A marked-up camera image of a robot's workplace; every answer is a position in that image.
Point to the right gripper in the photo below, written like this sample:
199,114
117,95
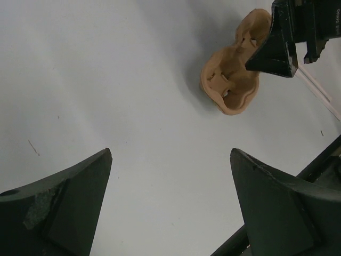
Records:
312,22

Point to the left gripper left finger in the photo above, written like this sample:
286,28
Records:
57,215

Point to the wrapped straw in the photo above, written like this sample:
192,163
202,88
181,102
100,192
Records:
317,89

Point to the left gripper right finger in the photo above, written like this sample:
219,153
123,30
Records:
282,213

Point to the pulp cup carrier tray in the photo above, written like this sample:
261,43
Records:
224,78

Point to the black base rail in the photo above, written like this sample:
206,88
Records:
293,197

